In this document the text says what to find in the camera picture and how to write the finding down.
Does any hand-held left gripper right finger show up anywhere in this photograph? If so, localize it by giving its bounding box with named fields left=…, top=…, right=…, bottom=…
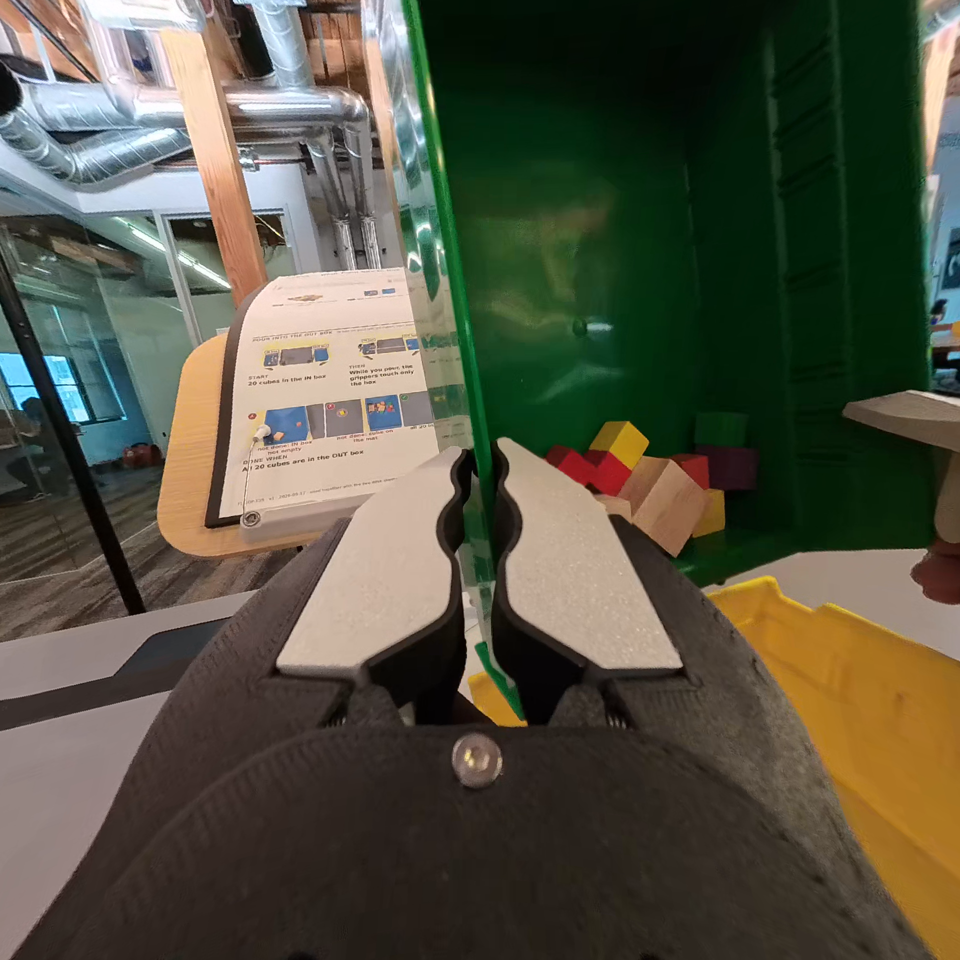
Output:
left=490, top=436, right=687, bottom=726

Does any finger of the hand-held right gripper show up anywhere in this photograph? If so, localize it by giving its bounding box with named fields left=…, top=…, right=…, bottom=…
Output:
left=842, top=390, right=960, bottom=543

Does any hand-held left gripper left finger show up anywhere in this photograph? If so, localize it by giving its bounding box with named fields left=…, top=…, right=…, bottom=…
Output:
left=275, top=445, right=477, bottom=726

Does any pile of wooden cubes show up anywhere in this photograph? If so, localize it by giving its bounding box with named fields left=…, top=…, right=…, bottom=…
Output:
left=546, top=412, right=759, bottom=558

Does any black metal pole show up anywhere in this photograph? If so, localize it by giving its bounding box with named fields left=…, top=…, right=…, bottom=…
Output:
left=0, top=255, right=147, bottom=616

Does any person's right hand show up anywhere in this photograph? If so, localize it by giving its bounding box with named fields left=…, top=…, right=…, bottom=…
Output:
left=909, top=540, right=960, bottom=605

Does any wooden display board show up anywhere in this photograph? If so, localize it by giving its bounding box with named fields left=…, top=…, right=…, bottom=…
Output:
left=157, top=266, right=474, bottom=558

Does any printed instruction sheet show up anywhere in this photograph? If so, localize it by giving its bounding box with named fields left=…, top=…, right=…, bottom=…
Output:
left=206, top=268, right=444, bottom=530

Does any white thin cable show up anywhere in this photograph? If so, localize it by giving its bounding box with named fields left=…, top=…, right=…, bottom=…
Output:
left=240, top=423, right=274, bottom=528

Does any yellow plastic box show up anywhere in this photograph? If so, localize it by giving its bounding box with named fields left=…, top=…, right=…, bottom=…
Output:
left=468, top=576, right=960, bottom=960

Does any green plastic box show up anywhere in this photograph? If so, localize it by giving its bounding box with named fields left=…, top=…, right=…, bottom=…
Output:
left=363, top=0, right=935, bottom=725

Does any dark desk panel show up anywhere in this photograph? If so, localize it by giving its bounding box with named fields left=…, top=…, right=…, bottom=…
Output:
left=0, top=622, right=219, bottom=732

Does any wooden post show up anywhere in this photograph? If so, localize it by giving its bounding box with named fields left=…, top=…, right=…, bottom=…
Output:
left=161, top=30, right=269, bottom=305

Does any silver ventilation duct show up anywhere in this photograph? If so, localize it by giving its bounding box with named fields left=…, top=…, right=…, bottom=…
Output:
left=0, top=0, right=372, bottom=271

